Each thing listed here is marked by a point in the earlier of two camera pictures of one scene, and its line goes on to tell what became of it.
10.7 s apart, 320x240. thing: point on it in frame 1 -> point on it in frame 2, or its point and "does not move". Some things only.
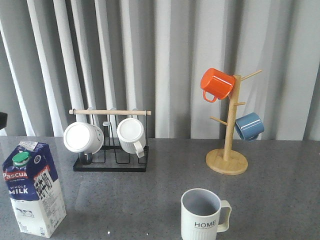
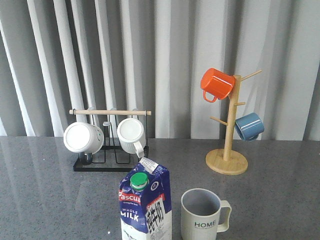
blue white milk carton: (29, 173) -> (145, 202)
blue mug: (249, 126) does not move
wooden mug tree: (225, 161) does not move
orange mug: (216, 83) does not move
